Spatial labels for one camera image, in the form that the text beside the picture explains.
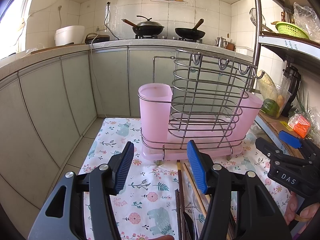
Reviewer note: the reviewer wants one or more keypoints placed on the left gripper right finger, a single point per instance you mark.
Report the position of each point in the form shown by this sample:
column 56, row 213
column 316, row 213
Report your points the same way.
column 258, row 216

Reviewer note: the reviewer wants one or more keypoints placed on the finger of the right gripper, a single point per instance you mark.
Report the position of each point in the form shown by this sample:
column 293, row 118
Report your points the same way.
column 278, row 160
column 289, row 139

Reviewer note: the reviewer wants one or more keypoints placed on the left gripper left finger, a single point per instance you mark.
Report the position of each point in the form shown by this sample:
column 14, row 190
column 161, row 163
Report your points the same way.
column 62, row 215

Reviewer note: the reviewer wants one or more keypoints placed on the light bamboo chopstick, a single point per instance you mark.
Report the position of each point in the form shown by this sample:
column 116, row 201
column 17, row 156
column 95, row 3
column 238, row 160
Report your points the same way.
column 197, row 195

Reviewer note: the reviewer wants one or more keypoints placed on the dark brown chopstick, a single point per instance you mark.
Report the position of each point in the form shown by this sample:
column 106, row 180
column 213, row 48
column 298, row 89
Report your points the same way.
column 178, row 211
column 181, row 197

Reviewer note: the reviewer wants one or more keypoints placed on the person's right hand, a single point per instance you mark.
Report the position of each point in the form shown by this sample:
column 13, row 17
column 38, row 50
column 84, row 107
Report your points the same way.
column 307, row 213

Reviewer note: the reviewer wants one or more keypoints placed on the orange packet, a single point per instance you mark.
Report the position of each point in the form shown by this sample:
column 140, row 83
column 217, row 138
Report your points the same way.
column 300, row 125

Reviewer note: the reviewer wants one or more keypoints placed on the pink right utensil cup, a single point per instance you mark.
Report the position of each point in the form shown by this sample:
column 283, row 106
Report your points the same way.
column 249, row 107

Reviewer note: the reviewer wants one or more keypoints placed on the pink utensil cup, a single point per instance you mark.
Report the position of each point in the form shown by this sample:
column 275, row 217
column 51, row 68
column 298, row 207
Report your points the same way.
column 249, row 107
column 155, row 103

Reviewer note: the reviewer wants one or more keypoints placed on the black blender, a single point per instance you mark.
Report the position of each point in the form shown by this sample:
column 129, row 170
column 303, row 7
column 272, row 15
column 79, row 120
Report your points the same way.
column 290, row 81

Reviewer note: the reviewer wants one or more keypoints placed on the floral bear tablecloth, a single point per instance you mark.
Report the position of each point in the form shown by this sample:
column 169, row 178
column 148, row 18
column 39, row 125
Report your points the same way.
column 146, row 207

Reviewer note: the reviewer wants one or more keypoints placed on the pink drip tray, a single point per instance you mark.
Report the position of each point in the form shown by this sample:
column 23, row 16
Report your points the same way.
column 210, row 134

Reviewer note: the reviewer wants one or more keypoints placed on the brown ceramic pot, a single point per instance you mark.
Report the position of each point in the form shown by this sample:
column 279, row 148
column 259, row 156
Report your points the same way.
column 230, row 46

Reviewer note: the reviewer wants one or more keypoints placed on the green plastic basket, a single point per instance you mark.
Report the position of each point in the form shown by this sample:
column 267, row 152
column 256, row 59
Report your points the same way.
column 291, row 30

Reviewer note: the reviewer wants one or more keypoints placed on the small steel kettle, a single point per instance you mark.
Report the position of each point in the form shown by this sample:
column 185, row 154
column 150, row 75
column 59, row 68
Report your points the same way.
column 221, row 42

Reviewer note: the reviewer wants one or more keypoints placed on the pink left utensil cup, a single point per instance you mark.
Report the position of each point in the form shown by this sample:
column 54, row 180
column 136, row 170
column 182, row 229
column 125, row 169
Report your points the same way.
column 155, row 103

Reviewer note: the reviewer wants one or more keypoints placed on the metal storage shelf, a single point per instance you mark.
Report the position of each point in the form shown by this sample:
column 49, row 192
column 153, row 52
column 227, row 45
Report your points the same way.
column 299, row 51

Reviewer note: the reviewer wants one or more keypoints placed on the open black wok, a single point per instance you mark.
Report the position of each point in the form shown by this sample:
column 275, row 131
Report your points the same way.
column 191, row 33

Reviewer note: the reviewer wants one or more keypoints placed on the black electric appliance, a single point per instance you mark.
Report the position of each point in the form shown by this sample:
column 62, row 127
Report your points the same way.
column 92, row 38

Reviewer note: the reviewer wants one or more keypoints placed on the white rice cooker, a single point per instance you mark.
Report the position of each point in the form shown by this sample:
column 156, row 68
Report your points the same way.
column 70, row 34

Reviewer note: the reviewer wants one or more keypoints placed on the lidded black wok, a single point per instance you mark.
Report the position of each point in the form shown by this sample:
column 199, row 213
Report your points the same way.
column 146, row 28

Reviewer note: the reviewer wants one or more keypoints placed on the wire utensil rack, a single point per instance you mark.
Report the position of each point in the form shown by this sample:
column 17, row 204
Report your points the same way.
column 209, row 83

